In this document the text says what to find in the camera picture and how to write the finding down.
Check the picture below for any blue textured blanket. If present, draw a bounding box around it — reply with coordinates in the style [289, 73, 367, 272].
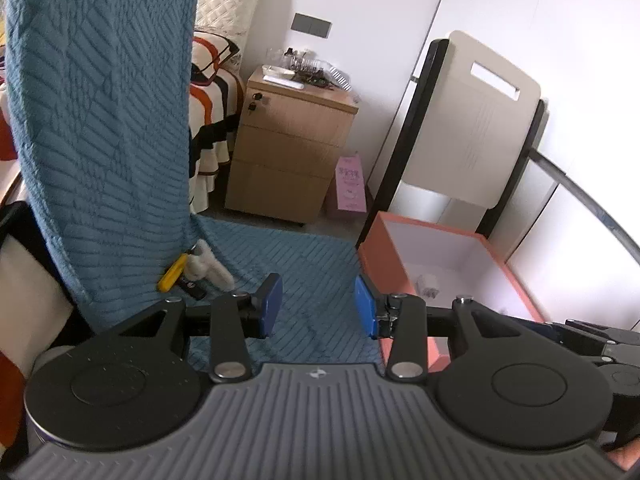
[0, 0, 386, 376]

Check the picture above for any small black device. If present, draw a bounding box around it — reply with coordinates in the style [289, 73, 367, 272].
[180, 276, 207, 301]

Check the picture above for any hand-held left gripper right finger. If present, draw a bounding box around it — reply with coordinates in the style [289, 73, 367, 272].
[355, 276, 538, 381]

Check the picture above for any white fluffy handle object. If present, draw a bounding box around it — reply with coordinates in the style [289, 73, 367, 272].
[186, 239, 235, 292]

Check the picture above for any person's right hand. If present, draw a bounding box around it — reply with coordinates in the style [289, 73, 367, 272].
[606, 437, 640, 472]

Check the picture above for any clear glassware cluster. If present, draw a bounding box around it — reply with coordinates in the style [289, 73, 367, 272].
[265, 46, 353, 92]

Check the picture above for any wooden nightstand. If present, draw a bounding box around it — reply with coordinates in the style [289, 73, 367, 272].
[225, 65, 360, 227]

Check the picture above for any white orange black cushion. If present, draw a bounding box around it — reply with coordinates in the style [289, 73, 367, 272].
[0, 200, 98, 461]

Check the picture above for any pink paper bag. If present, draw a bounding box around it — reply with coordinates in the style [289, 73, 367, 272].
[327, 151, 369, 219]

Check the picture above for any yellow utility knife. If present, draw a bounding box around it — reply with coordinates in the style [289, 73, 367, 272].
[157, 253, 191, 292]

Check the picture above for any cream folding table black frame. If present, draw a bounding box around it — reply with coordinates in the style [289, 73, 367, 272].
[370, 30, 549, 263]

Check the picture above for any grey metal pipe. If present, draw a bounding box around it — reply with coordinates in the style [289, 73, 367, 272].
[529, 151, 640, 257]

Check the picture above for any grey wall switch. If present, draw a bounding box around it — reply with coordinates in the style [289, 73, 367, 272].
[291, 12, 334, 39]

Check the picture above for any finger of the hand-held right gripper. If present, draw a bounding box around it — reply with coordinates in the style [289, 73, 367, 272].
[530, 318, 640, 361]

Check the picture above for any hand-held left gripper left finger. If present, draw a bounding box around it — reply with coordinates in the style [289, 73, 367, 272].
[107, 274, 283, 383]

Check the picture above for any white tray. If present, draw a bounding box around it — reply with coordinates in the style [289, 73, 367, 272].
[261, 66, 307, 90]

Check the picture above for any orange storage box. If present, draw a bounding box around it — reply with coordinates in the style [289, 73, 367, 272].
[356, 211, 551, 373]

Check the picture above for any striped orange black bedsheet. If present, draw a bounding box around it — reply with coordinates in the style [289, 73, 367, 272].
[187, 30, 249, 214]

